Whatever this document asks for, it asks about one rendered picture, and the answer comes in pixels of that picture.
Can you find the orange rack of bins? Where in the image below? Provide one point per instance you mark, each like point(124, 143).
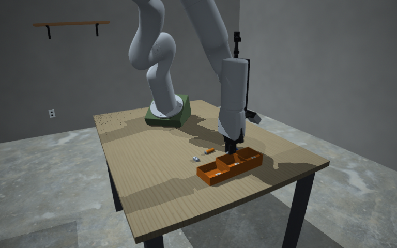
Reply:
point(228, 166)

